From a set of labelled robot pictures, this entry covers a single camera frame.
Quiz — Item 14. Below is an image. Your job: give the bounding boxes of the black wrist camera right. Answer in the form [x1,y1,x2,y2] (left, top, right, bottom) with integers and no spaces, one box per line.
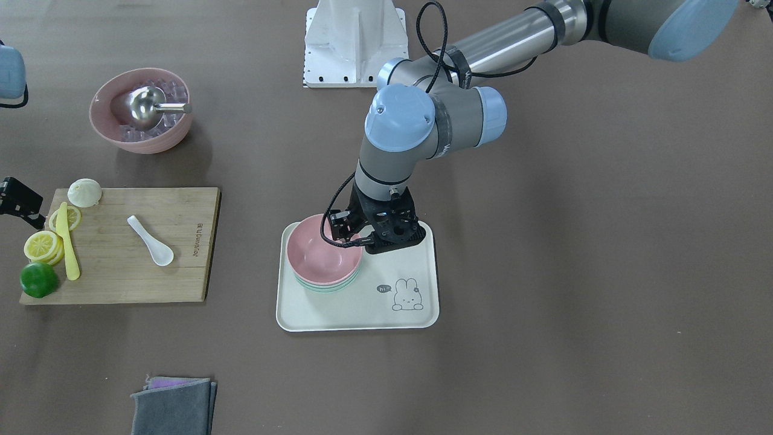
[1,176,46,230]

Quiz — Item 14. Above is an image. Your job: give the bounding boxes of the bamboo cutting board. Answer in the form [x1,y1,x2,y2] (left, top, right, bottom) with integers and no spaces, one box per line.
[20,187,221,305]

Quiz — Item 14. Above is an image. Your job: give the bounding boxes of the yellow plastic knife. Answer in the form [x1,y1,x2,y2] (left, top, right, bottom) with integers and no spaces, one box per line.
[56,202,80,281]

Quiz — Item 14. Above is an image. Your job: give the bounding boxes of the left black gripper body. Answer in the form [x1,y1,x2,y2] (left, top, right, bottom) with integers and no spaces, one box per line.
[327,185,387,244]

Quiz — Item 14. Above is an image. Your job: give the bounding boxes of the grey folded cloth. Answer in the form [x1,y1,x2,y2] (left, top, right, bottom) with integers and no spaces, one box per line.
[132,380,217,434]

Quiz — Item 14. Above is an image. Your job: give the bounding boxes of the white steamed bun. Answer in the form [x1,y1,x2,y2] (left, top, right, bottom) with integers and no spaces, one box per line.
[67,178,103,208]

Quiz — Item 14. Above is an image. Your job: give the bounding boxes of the green lime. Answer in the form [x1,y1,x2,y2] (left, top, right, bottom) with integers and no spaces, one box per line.
[19,262,60,299]

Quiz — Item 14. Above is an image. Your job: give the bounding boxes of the upper lemon slice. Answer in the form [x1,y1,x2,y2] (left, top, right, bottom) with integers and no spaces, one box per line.
[23,230,64,265]

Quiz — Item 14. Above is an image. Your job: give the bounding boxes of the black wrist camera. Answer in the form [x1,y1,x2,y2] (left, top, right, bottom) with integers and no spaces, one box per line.
[1,176,46,230]
[361,188,427,254]

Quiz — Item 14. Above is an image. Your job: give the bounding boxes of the purple cloth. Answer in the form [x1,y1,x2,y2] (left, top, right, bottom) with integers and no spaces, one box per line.
[143,376,211,390]

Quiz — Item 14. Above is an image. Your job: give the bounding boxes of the metal ice scoop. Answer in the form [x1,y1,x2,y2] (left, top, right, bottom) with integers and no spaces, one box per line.
[121,86,191,131]

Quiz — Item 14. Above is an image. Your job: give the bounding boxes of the large pink bowl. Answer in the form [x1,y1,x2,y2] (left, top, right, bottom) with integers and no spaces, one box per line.
[89,67,193,154]

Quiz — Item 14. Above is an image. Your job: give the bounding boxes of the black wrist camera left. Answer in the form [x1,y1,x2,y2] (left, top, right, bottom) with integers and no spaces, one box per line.
[361,188,427,254]

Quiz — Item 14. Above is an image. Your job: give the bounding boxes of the clear ice cubes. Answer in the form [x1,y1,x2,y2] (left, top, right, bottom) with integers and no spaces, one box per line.
[111,79,189,141]

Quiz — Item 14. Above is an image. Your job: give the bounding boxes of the lower green bowl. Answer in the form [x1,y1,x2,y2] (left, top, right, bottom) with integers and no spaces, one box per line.
[294,271,362,294]

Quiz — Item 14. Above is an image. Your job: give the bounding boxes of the white ceramic spoon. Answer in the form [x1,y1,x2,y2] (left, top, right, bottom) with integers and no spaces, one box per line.
[127,215,174,266]

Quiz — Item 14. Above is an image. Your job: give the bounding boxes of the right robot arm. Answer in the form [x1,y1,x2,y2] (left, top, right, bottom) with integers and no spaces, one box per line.
[1,41,28,109]

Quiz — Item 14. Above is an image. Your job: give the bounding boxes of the lower lemon slice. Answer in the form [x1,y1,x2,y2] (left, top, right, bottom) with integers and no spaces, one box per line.
[47,205,81,232]

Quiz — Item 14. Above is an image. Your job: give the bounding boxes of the small pink bowl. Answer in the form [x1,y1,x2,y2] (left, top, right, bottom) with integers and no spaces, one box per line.
[286,214,364,291]

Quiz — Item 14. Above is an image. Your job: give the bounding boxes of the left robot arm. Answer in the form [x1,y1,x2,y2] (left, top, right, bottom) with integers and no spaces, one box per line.
[318,1,738,254]

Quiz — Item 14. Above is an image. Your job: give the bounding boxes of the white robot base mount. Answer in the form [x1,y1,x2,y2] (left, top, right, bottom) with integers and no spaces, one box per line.
[303,1,408,88]

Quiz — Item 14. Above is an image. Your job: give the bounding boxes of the cream rabbit serving tray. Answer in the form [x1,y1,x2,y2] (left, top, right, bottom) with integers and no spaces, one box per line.
[275,221,441,332]

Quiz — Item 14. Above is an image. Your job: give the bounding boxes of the lemon slice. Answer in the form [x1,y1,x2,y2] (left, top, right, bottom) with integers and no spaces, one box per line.
[23,230,64,265]
[47,205,81,232]

